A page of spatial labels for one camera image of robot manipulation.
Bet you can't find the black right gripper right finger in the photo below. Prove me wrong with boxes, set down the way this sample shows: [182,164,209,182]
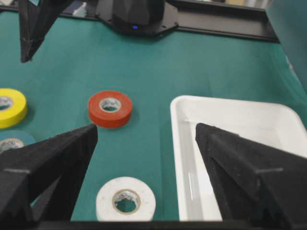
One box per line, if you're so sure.
[195,123,307,225]

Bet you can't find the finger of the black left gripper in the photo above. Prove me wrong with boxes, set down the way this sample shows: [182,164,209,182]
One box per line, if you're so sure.
[18,0,36,63]
[28,0,73,60]

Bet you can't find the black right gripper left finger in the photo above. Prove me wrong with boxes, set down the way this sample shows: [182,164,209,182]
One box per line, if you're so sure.
[0,124,98,223]

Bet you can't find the teal tape roll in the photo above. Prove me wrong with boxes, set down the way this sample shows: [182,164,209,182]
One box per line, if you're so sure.
[0,130,35,154]

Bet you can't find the orange tape roll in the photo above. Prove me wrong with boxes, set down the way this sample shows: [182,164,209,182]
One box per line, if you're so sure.
[88,91,133,128]

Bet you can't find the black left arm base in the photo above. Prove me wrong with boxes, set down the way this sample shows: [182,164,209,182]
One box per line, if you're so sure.
[95,0,178,36]

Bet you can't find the white plastic tray case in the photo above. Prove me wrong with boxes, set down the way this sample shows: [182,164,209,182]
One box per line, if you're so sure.
[170,95,307,229]

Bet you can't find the white tape roll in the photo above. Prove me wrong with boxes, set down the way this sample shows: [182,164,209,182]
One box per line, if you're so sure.
[95,177,156,221]

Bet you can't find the yellow tape roll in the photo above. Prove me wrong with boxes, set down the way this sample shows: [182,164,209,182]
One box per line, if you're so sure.
[0,88,27,129]

